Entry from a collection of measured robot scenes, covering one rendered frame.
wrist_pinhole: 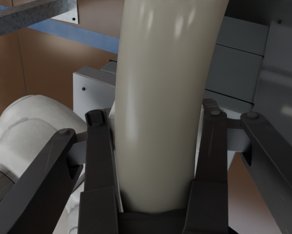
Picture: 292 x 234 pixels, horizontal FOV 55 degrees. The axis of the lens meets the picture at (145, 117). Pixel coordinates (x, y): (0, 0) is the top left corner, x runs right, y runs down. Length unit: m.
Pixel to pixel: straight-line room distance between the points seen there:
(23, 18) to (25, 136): 1.02
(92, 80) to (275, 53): 0.96
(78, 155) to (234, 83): 0.67
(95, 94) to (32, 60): 1.44
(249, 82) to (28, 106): 0.57
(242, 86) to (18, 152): 0.57
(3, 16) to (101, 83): 0.82
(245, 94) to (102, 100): 0.37
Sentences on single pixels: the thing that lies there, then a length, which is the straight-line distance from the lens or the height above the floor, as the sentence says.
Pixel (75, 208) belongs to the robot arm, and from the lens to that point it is 0.59.
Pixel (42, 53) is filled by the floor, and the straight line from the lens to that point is 2.04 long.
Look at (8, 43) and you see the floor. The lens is 2.24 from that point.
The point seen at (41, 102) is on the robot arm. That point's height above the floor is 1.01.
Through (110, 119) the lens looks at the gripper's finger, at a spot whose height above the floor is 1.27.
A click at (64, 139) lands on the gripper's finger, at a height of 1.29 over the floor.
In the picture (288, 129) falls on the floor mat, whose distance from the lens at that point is 1.63.
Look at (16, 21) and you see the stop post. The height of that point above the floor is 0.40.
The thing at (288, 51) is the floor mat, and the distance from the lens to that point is 1.45.
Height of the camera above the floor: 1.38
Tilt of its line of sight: 50 degrees down
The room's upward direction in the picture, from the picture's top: 142 degrees counter-clockwise
